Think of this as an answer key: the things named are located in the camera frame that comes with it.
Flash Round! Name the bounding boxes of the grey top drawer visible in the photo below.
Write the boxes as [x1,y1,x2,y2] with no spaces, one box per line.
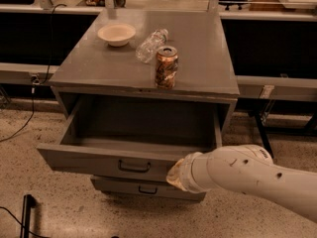
[38,95,221,182]

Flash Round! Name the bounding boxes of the grey drawer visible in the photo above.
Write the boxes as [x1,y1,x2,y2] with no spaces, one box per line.
[91,176,205,201]
[38,95,221,182]

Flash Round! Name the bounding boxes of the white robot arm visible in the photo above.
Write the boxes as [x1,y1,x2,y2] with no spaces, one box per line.
[166,145,317,222]

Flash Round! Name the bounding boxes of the grey metal drawer cabinet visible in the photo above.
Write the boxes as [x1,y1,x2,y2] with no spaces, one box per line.
[48,9,241,201]

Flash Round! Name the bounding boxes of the black stand leg right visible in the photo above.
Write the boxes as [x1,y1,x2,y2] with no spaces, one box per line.
[254,112,274,158]

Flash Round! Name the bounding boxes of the orange patterned drink can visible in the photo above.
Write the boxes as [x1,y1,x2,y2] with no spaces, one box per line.
[155,46,178,89]

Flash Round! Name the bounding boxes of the clear plastic water bottle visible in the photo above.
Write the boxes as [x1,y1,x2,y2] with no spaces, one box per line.
[136,29,168,63]

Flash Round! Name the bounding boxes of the black stand foot bottom left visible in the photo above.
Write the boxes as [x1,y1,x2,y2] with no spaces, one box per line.
[20,194,36,238]

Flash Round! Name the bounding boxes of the beige paper bowl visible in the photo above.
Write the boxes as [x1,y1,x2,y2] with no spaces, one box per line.
[97,23,136,47]

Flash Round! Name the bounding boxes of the black drawer handle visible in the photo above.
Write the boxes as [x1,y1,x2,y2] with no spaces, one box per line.
[118,160,151,174]
[138,185,158,195]

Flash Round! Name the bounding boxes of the black top drawer handle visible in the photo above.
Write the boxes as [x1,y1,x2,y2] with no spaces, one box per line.
[118,160,151,174]

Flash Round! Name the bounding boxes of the black floor cable left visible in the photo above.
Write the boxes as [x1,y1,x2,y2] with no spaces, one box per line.
[0,3,68,144]

